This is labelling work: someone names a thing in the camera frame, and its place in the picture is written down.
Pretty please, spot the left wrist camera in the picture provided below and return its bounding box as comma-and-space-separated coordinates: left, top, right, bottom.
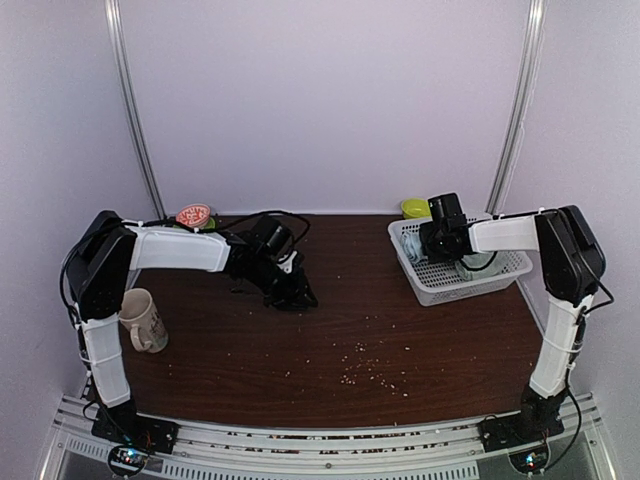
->
278, 250, 304, 274

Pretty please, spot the front aluminium rail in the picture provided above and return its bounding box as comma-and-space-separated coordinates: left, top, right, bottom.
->
49, 392, 614, 480

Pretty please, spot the aluminium corner post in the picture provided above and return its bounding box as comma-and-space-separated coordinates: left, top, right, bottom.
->
486, 0, 547, 214
104, 0, 166, 218

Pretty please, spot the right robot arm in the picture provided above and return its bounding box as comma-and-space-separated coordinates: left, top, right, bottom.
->
419, 193, 606, 442

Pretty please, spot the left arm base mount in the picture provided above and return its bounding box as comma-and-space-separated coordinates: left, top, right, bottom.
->
91, 385, 179, 479

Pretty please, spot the light blue towel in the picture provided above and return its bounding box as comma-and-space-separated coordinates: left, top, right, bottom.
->
400, 231, 426, 265

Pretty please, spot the beige printed mug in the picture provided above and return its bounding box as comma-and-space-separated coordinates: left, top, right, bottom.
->
119, 288, 169, 354

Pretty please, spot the white perforated plastic basket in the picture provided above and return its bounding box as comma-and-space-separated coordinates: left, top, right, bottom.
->
387, 217, 533, 307

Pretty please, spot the red patterned small bowl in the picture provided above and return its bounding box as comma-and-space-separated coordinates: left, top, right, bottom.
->
175, 204, 212, 229

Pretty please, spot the left aluminium corner post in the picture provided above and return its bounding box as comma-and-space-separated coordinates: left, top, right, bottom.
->
104, 0, 166, 218

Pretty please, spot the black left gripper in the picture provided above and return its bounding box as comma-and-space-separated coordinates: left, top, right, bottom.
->
242, 255, 319, 311

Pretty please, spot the right aluminium corner post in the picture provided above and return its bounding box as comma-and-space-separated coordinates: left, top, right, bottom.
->
486, 0, 547, 214

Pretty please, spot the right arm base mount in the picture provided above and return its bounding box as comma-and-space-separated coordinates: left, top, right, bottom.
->
478, 393, 566, 475

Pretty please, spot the mint green panda towel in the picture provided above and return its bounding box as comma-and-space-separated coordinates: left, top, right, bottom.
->
454, 252, 501, 281

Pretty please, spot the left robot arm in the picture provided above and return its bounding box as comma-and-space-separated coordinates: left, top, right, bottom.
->
59, 210, 318, 444

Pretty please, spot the lime green bowl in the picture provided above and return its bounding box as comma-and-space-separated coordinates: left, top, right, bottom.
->
401, 198, 431, 220

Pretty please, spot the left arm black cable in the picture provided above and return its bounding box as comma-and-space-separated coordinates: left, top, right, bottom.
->
58, 210, 312, 311

